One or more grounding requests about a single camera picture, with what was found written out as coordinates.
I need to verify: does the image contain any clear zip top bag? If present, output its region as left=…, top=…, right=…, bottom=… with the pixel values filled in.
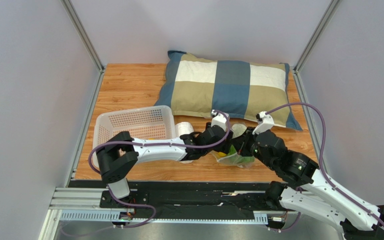
left=211, top=123, right=255, bottom=169

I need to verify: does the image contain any green white fake cabbage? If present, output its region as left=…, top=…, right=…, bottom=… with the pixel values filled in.
left=224, top=145, right=255, bottom=168

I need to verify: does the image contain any white perforated plastic basket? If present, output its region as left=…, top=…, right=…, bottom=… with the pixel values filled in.
left=92, top=105, right=177, bottom=148

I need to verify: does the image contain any yellow fake lemon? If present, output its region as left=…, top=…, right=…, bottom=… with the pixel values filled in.
left=217, top=152, right=227, bottom=158

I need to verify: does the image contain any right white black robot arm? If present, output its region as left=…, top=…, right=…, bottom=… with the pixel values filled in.
left=232, top=127, right=384, bottom=240

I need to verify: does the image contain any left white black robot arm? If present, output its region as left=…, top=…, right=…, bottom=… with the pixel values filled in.
left=91, top=125, right=233, bottom=200

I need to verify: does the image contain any rolled white towel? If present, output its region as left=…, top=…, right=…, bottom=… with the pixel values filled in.
left=174, top=121, right=196, bottom=164

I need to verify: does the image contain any checkered blue beige pillow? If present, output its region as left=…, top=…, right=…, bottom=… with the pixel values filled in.
left=155, top=50, right=302, bottom=131

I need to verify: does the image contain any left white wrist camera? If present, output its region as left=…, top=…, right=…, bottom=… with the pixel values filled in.
left=210, top=109, right=229, bottom=131

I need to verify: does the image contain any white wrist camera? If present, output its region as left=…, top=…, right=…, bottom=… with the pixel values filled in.
left=252, top=111, right=275, bottom=135
left=210, top=109, right=229, bottom=131

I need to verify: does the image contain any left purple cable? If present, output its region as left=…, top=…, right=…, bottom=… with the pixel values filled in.
left=88, top=109, right=232, bottom=229

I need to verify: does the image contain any purple cable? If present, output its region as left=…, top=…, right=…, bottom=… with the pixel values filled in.
left=88, top=109, right=232, bottom=229
left=265, top=102, right=384, bottom=240

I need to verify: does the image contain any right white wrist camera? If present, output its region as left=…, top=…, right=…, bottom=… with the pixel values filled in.
left=252, top=111, right=275, bottom=135

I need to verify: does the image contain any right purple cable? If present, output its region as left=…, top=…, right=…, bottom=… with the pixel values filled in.
left=265, top=102, right=384, bottom=240

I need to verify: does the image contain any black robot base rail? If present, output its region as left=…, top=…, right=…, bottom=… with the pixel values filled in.
left=58, top=179, right=333, bottom=231

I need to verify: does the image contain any right aluminium frame post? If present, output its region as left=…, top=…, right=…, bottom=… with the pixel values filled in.
left=293, top=0, right=342, bottom=160

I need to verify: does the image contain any aluminium frame post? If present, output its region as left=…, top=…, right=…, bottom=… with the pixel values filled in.
left=293, top=0, right=342, bottom=160
left=61, top=0, right=106, bottom=72

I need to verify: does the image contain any left aluminium frame post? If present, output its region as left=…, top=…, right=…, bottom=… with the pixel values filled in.
left=61, top=0, right=106, bottom=72

